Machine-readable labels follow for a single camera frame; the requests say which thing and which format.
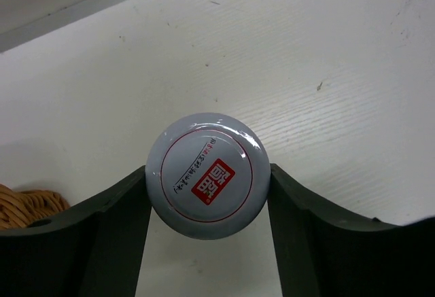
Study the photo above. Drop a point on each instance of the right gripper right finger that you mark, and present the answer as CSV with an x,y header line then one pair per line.
x,y
323,249

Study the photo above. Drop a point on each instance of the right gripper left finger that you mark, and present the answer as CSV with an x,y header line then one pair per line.
x,y
94,248

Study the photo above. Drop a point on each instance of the red-label spice jar back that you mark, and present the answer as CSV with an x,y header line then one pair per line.
x,y
207,176

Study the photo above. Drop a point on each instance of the brown wicker divided tray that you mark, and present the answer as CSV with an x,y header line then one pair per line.
x,y
21,209

